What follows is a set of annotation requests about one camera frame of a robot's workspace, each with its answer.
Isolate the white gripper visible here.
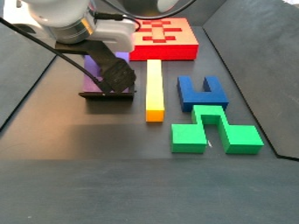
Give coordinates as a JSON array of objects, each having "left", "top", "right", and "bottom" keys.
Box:
[{"left": 88, "top": 12, "right": 136, "bottom": 53}]

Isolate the purple U-shaped block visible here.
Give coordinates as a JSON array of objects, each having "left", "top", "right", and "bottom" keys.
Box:
[{"left": 81, "top": 52, "right": 131, "bottom": 95}]

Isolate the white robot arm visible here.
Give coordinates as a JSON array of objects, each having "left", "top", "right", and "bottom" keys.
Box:
[{"left": 15, "top": 0, "right": 136, "bottom": 53}]

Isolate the red puzzle board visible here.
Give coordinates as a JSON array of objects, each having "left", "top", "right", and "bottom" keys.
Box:
[{"left": 129, "top": 17, "right": 200, "bottom": 61}]

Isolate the black angle fixture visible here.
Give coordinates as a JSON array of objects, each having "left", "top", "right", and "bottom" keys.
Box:
[{"left": 79, "top": 83, "right": 136, "bottom": 100}]

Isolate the yellow long bar block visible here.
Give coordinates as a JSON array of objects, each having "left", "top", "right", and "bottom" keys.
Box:
[{"left": 146, "top": 59, "right": 164, "bottom": 123}]

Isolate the blue U-shaped block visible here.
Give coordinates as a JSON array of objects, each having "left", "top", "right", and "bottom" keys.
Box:
[{"left": 176, "top": 76, "right": 230, "bottom": 112}]

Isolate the green zigzag block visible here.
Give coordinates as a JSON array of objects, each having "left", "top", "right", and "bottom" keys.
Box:
[{"left": 171, "top": 105, "right": 264, "bottom": 155}]

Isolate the black cable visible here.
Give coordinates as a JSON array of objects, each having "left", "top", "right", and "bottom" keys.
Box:
[{"left": 0, "top": 0, "right": 198, "bottom": 88}]

